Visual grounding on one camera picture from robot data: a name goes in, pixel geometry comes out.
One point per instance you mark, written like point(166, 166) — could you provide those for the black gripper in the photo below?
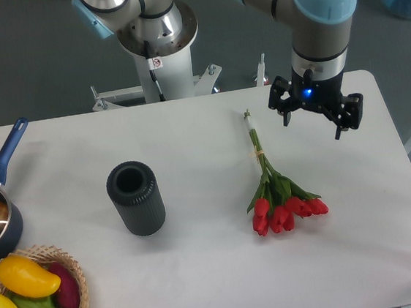
point(318, 96)

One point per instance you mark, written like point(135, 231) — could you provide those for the red tulip bouquet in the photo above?
point(277, 200)

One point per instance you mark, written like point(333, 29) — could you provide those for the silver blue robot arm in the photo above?
point(320, 28)

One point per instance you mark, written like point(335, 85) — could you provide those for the dark grey ribbed vase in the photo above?
point(133, 189)

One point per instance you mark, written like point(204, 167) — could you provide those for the woven wicker basket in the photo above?
point(44, 255)

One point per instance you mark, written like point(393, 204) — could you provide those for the purple toy sweet potato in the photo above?
point(68, 293)

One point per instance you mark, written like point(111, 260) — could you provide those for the yellow toy mango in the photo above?
point(23, 276)

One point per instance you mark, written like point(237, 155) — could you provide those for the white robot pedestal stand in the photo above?
point(161, 49)

